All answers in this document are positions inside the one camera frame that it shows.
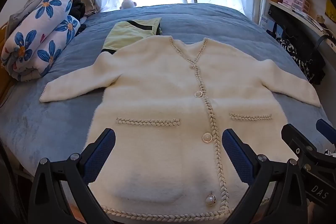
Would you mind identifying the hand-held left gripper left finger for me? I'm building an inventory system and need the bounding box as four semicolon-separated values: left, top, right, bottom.
28;128;116;224

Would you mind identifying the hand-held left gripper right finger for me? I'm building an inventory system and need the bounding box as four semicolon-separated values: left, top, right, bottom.
222;128;309;224

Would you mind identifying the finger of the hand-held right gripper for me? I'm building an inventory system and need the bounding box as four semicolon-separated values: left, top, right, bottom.
316;119;336;146
281;123;318;162

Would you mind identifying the white fluffy cardigan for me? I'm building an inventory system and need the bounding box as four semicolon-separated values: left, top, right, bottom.
39;36;323;219

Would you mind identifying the dark clothes pile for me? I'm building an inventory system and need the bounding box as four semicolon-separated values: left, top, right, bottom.
71;0;87;30

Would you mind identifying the black white patterned cloth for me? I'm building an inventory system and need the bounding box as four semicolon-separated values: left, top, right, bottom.
278;38;315;83

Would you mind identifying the black bag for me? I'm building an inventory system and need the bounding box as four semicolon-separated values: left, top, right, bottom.
268;5;326;84

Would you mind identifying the curved white desk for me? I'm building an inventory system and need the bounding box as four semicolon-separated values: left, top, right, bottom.
268;0;336;50

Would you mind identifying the yellow-green garment with black trim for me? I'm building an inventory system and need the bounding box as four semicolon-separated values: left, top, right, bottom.
101;17;163;55

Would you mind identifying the white printed box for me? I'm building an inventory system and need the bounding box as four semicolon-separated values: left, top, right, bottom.
260;15;272;31

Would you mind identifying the folded blue floral quilt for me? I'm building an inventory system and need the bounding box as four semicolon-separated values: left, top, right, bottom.
1;0;81;81

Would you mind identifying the pink drawer organizer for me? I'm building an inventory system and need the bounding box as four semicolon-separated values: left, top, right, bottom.
278;0;311;12

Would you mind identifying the blue bed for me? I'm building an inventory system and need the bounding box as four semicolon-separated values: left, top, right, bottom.
0;3;332;188

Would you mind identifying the small plush toy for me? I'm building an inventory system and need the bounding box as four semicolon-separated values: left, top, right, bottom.
120;0;137;10

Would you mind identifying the grey clothing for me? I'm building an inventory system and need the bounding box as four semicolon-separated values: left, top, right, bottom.
8;0;63;30

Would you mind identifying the yellow wall decoration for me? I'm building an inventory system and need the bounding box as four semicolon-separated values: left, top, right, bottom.
325;0;336;18

